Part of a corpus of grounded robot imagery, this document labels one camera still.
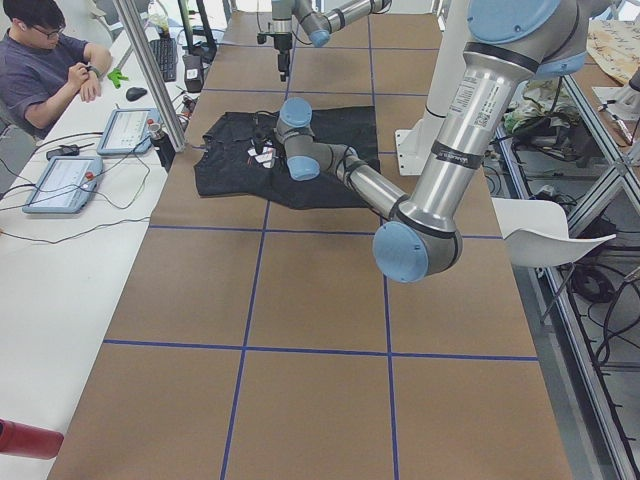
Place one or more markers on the black keyboard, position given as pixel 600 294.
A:
pixel 164 51

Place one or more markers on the aluminium frame post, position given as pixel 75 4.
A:
pixel 136 32

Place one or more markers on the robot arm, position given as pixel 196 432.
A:
pixel 502 44
pixel 318 26

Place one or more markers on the seated person in grey shirt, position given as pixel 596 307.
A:
pixel 43 69

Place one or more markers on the white plastic chair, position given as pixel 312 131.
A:
pixel 537 235

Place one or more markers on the black computer mouse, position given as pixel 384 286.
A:
pixel 135 93

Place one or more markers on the blue teach pendant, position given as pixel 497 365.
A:
pixel 126 131
pixel 65 186

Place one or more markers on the green plastic object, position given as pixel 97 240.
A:
pixel 116 77

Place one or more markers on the far blue teach pendant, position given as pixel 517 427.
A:
pixel 126 131

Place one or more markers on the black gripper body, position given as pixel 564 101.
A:
pixel 258 141
pixel 283 46

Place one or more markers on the black graphic t-shirt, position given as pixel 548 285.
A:
pixel 230 166

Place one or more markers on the black bottle on desk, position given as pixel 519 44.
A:
pixel 161 142

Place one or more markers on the red cylinder object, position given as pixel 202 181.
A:
pixel 22 440

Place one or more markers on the near blue teach pendant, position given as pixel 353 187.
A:
pixel 65 186

